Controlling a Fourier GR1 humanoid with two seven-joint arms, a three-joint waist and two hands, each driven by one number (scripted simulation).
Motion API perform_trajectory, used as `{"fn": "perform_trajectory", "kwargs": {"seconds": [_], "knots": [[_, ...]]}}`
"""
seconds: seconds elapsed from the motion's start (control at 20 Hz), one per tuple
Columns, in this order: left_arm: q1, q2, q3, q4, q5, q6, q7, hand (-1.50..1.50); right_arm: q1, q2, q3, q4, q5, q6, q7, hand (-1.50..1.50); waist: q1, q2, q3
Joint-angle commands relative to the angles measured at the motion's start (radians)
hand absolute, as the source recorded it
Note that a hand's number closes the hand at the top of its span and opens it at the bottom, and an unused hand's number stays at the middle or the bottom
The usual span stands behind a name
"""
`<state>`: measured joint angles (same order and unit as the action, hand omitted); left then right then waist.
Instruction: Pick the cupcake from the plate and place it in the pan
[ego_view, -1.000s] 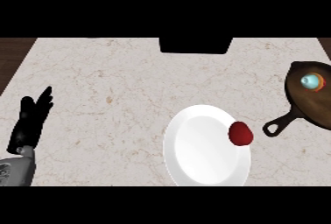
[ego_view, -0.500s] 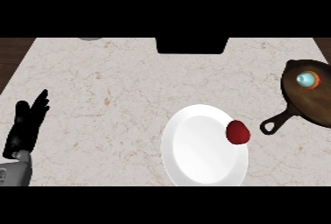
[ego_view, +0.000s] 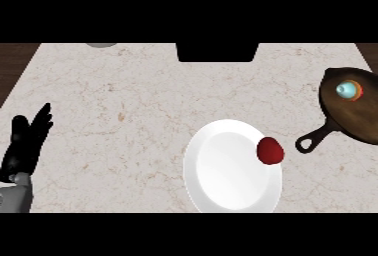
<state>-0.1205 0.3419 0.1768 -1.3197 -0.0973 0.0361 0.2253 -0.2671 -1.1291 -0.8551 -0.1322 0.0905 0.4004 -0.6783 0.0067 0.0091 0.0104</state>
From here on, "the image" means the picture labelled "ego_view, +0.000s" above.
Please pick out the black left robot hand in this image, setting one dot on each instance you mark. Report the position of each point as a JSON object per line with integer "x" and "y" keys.
{"x": 26, "y": 143}

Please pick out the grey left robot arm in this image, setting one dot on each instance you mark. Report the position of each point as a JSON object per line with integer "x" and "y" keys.
{"x": 15, "y": 196}

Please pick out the white round plate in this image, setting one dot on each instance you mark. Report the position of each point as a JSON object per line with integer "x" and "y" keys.
{"x": 230, "y": 170}

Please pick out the dark brown frying pan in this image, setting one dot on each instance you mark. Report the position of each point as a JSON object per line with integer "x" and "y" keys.
{"x": 351, "y": 106}

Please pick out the pale blue cupcake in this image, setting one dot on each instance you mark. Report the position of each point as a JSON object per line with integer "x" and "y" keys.
{"x": 348, "y": 90}

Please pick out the grey round object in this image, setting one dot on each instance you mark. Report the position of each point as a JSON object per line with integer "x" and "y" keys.
{"x": 100, "y": 45}

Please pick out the black box appliance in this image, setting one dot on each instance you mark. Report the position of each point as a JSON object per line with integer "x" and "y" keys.
{"x": 217, "y": 52}

